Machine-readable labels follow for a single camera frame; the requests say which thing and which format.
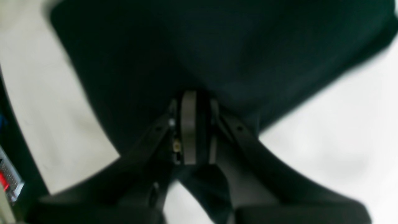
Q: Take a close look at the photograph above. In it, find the white power strip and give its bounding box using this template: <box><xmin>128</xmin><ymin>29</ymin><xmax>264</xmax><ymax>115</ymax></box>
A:
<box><xmin>0</xmin><ymin>147</ymin><xmax>25</xmax><ymax>205</ymax></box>

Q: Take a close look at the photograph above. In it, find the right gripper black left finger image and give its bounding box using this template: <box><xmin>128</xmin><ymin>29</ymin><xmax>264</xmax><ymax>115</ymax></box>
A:
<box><xmin>28</xmin><ymin>90</ymin><xmax>197</xmax><ymax>224</ymax></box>

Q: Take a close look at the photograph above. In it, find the black printed T-shirt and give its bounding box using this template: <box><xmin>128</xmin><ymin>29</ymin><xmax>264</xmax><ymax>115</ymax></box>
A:
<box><xmin>49</xmin><ymin>0</ymin><xmax>397</xmax><ymax>224</ymax></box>

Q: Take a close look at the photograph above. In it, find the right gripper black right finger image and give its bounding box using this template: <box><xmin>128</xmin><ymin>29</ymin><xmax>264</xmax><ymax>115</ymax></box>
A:
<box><xmin>210</xmin><ymin>98</ymin><xmax>372</xmax><ymax>224</ymax></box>

